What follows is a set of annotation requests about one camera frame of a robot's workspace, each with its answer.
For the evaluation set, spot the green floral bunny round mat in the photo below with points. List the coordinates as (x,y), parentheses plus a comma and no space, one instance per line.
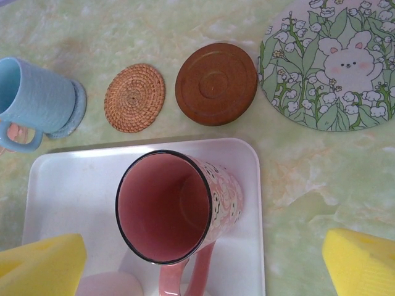
(333,68)

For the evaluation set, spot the light blue mug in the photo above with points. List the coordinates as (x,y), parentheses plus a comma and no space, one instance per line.
(40,95)

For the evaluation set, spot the white rectangular tray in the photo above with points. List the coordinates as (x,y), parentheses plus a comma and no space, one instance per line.
(68,191)

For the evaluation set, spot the blue round coaster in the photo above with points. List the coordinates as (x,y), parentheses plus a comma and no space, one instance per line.
(79,105)

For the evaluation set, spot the pink flower-shaped coaster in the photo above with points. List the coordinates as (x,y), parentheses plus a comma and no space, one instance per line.
(14,133)

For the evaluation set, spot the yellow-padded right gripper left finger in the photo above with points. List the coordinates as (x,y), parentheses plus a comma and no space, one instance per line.
(40,268)

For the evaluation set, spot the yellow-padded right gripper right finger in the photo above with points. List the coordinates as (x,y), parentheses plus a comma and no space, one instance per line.
(364,268)

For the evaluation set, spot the woven rattan round coaster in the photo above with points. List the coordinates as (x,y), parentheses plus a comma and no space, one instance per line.
(134,98)

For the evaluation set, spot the brown wooden round coaster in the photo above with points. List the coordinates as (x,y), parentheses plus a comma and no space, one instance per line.
(216,84)

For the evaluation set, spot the tall pink patterned mug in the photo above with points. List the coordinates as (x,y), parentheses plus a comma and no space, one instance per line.
(163,209)

